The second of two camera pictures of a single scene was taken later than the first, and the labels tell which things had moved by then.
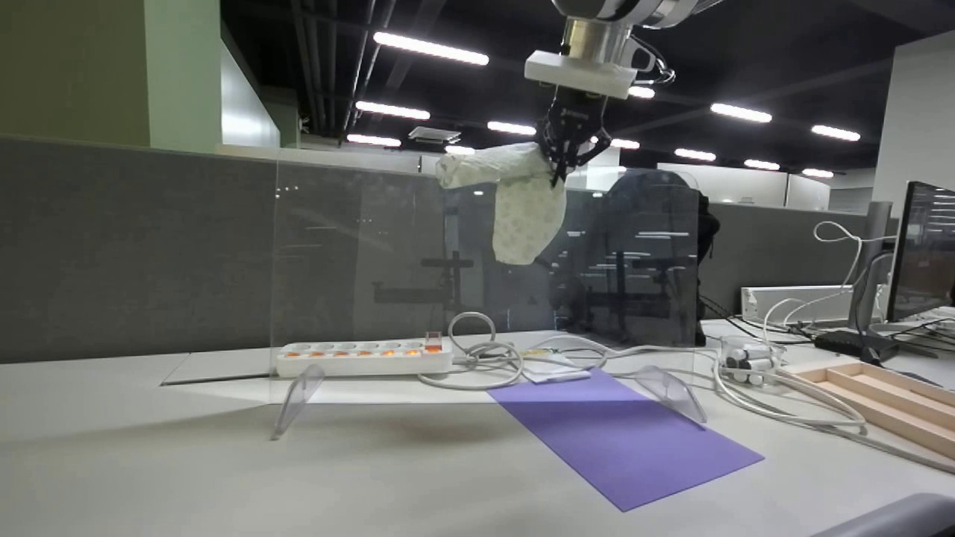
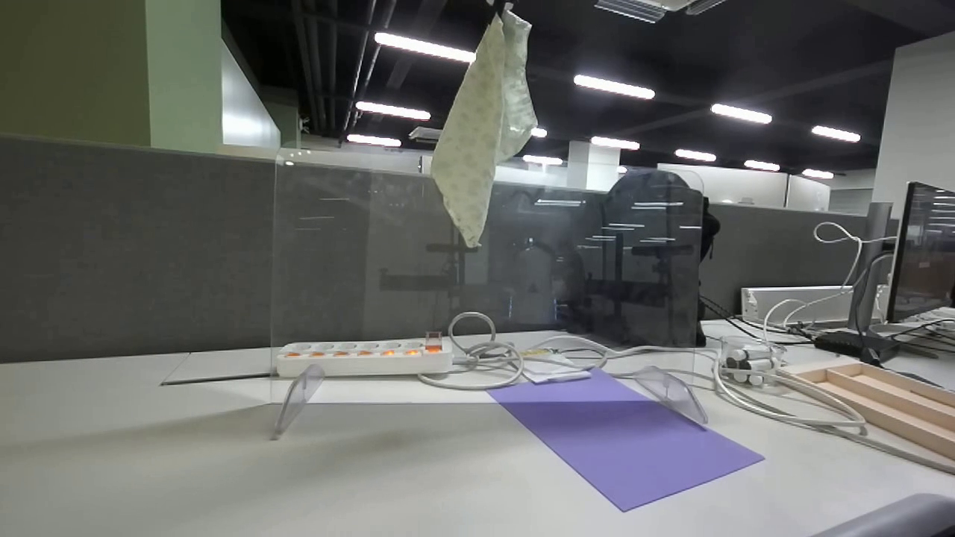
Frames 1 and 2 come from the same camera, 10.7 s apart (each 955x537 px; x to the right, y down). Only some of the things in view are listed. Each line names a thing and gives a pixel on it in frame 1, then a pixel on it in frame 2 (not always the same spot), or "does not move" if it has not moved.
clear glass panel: [388, 273] does not move
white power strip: [364, 358] does not move
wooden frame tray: [890, 403] does not move
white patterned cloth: [530, 202] → [490, 123]
